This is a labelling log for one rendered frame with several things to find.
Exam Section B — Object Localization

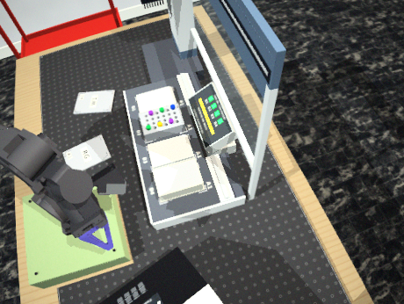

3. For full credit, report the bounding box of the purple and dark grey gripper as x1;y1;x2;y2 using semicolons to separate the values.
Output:
56;200;113;250

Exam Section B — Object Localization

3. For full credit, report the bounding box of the white well plate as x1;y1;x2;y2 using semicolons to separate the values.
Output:
148;134;195;170
136;87;177;113

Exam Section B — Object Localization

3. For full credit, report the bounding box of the white rectangular block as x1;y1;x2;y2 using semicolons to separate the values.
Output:
153;158;205;202

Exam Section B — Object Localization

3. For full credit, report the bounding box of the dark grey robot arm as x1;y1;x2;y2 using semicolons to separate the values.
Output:
0;124;126;235

